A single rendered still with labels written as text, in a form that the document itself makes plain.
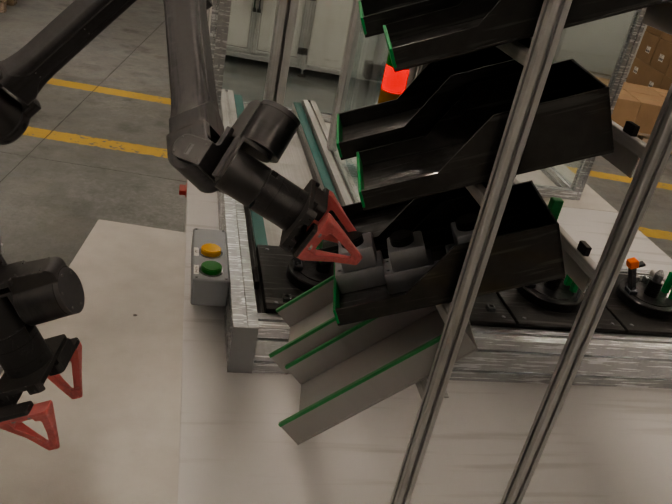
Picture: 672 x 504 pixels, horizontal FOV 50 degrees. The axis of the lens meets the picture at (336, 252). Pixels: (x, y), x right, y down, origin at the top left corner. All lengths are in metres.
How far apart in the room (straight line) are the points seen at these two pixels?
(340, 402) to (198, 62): 0.50
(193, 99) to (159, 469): 0.54
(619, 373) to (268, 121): 0.96
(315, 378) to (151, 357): 0.37
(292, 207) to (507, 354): 0.68
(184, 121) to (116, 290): 0.63
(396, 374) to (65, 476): 0.50
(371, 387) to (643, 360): 0.78
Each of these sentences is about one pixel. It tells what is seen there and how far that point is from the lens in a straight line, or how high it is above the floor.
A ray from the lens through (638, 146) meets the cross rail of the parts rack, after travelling 0.88.
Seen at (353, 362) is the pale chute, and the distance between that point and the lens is 1.05.
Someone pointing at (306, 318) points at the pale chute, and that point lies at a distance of 1.20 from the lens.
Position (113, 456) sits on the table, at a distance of 1.15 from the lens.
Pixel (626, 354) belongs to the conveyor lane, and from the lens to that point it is 1.55.
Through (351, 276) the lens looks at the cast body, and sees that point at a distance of 0.93.
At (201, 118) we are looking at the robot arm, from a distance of 0.94.
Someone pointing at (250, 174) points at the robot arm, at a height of 1.34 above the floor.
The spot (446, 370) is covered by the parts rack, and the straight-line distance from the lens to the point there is 0.90.
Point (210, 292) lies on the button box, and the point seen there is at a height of 0.93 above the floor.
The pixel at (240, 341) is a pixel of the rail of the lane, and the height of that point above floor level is 0.93.
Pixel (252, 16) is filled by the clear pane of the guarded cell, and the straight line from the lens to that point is 2.57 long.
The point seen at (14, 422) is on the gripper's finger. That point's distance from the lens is 0.94.
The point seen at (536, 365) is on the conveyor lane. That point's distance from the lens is 1.47.
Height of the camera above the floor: 1.68
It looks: 28 degrees down
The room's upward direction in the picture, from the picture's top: 12 degrees clockwise
